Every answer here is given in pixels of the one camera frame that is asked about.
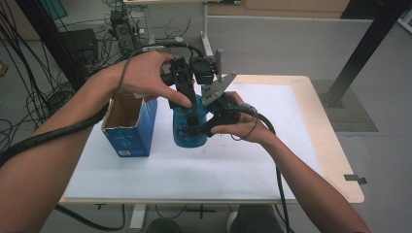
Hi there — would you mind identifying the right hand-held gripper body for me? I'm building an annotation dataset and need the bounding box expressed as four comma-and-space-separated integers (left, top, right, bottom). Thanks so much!
201, 71, 242, 126

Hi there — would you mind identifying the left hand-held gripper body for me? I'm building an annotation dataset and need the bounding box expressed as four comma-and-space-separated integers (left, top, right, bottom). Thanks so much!
160, 48, 224, 98

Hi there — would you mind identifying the blue plastic bottle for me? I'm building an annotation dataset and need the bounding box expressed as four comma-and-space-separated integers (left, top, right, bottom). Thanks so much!
171, 93, 212, 149

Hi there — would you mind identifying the blue cardboard box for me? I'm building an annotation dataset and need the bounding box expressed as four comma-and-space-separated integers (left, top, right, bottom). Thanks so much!
100, 91, 158, 158

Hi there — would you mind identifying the person's right hand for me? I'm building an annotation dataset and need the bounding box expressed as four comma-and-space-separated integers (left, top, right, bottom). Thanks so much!
210, 91, 276, 145

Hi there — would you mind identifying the person's left hand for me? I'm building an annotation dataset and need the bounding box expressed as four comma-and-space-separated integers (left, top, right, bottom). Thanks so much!
110, 50, 193, 110

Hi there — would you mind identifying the white desk leg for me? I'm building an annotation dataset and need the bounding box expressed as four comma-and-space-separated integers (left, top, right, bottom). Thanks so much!
198, 0, 216, 58

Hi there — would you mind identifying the white table sheet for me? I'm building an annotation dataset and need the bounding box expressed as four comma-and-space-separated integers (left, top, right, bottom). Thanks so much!
64, 82, 324, 201

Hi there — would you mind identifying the computer tower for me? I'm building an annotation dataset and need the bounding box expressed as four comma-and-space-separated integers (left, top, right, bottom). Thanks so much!
109, 9, 140, 55

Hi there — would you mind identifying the person's leg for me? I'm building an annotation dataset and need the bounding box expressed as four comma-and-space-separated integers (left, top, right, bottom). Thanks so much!
226, 204, 287, 233

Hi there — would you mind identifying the person's shoe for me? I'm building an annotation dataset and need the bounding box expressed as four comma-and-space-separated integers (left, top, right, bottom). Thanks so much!
144, 217, 185, 233

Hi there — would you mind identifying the white table leg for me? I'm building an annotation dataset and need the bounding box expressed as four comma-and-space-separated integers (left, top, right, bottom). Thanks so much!
128, 203, 148, 231

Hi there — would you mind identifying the wooden table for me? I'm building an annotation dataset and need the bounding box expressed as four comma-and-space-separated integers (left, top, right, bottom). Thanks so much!
57, 74, 366, 206

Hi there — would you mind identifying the black equipment box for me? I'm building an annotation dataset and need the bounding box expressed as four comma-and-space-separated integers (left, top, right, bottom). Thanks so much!
58, 28, 99, 67

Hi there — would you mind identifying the grey tape strip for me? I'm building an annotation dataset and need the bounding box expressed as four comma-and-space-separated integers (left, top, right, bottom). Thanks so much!
343, 174, 368, 185

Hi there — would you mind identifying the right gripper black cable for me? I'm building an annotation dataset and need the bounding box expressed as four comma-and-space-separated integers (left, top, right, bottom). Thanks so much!
231, 103, 292, 233

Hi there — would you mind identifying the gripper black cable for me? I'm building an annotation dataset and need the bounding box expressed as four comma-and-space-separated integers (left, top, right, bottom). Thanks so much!
231, 103, 292, 233
0, 41, 207, 168

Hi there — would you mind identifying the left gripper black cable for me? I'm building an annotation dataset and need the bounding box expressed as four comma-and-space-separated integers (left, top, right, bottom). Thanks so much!
0, 41, 207, 168

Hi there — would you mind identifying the black floor cable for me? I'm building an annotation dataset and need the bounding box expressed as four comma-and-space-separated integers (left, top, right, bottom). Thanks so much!
53, 203, 126, 233

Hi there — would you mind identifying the black metal post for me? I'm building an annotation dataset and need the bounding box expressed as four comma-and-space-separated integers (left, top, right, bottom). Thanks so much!
15, 0, 87, 92
322, 0, 412, 109

